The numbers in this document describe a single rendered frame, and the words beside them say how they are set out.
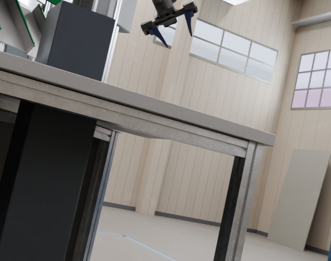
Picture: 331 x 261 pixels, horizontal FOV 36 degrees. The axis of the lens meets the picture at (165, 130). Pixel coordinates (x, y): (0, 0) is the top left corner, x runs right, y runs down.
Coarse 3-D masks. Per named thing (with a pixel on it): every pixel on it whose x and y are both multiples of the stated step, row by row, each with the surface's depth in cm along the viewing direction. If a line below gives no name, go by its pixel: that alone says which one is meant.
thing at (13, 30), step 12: (0, 0) 166; (12, 0) 166; (0, 12) 160; (12, 12) 165; (0, 24) 155; (12, 24) 162; (24, 24) 160; (0, 36) 151; (12, 36) 157; (24, 36) 159; (24, 48) 157
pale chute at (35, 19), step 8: (24, 8) 181; (40, 8) 181; (24, 16) 177; (32, 16) 181; (40, 16) 180; (32, 24) 177; (40, 24) 179; (32, 32) 173; (40, 32) 178; (32, 48) 159; (32, 56) 162
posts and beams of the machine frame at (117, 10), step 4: (120, 0) 311; (116, 4) 308; (120, 4) 311; (116, 8) 308; (120, 8) 312; (116, 12) 309; (116, 16) 310; (116, 20) 310; (112, 36) 309; (112, 40) 310; (108, 52) 308; (108, 56) 308; (104, 68) 307; (104, 72) 308
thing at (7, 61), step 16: (0, 64) 92; (16, 64) 93; (32, 64) 94; (48, 80) 96; (64, 80) 97; (80, 80) 99; (96, 80) 100; (96, 96) 102; (112, 96) 102; (128, 96) 103; (144, 96) 105; (160, 112) 107; (176, 112) 109; (192, 112) 111; (112, 128) 175; (208, 128) 114; (224, 128) 115; (240, 128) 117; (272, 144) 121
